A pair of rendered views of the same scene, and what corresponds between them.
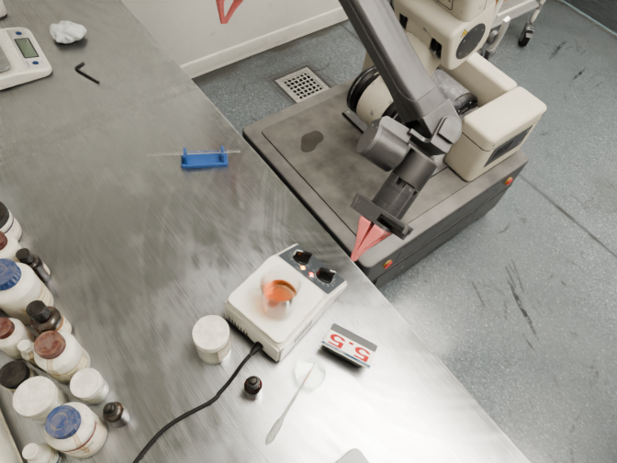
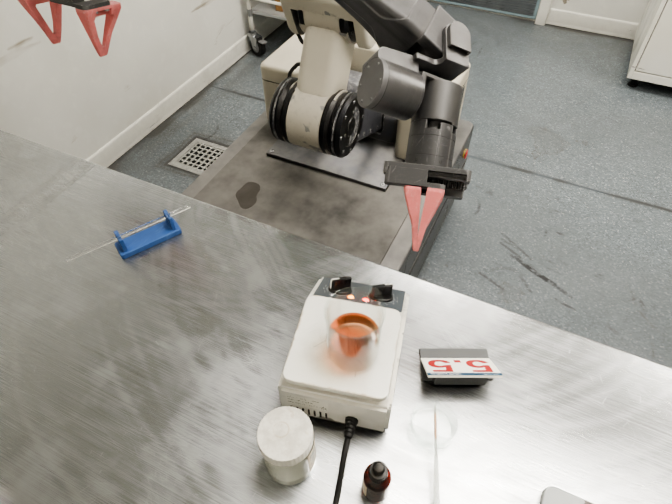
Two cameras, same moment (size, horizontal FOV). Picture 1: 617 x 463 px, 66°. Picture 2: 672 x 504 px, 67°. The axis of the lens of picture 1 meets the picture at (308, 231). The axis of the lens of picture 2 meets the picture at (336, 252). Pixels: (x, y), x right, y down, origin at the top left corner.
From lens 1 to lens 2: 0.26 m
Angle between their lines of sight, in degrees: 13
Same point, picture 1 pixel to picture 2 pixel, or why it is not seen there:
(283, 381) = (405, 453)
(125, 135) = (23, 253)
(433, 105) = (427, 17)
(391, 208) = (437, 160)
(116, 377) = not seen: outside the picture
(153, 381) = not seen: outside the picture
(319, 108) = (238, 160)
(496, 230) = (471, 212)
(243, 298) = (303, 365)
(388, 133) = (395, 65)
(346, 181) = (309, 218)
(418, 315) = not seen: hidden behind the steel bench
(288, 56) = (171, 135)
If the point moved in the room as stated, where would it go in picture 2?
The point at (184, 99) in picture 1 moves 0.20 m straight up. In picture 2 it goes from (84, 183) to (34, 81)
